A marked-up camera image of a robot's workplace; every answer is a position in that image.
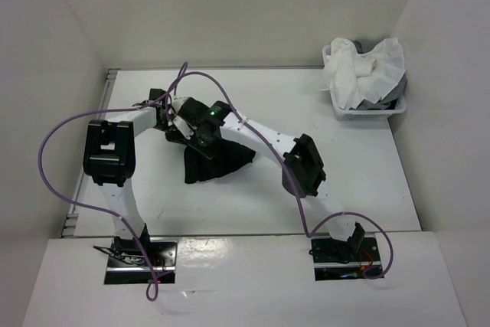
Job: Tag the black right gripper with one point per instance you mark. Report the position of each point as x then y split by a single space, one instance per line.
207 152

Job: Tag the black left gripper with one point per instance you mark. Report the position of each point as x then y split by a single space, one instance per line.
177 138

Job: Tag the black pleated skirt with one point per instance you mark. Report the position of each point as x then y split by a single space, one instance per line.
228 158

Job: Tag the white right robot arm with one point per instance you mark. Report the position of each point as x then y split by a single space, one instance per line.
302 169

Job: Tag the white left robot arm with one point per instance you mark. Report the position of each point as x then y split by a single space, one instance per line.
110 160

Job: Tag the white plastic laundry basket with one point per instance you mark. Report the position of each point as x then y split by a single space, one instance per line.
367 112

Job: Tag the white crumpled cloth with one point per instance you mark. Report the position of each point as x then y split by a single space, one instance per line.
363 72

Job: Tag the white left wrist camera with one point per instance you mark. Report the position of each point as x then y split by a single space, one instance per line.
177 103

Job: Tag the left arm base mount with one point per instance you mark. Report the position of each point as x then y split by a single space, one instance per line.
126 264

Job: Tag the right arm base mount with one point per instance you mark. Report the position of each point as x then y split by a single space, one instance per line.
332 260

